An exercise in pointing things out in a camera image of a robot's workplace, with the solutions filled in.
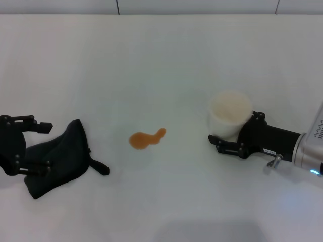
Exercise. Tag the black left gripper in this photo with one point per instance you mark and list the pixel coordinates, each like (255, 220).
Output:
(12, 146)

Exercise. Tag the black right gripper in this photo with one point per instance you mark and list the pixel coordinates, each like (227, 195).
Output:
(270, 141)

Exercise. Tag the white paper cup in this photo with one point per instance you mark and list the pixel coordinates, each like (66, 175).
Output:
(224, 121)

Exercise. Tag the dark blue rag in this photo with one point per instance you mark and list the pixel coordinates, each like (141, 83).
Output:
(65, 141)

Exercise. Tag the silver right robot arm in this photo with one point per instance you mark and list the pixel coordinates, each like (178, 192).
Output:
(308, 156)

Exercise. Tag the brown liquid spill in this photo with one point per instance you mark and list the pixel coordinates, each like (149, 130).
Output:
(141, 141)

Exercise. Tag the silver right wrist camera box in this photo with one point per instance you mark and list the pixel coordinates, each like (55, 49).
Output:
(318, 128)

